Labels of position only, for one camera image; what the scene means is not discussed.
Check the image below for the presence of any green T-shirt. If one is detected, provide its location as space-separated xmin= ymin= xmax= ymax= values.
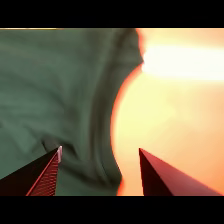
xmin=0 ymin=28 xmax=145 ymax=197

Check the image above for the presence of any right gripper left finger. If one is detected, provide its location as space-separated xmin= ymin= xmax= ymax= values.
xmin=0 ymin=145 xmax=64 ymax=197

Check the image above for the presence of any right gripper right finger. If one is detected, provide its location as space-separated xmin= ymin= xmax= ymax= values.
xmin=138 ymin=147 xmax=224 ymax=197

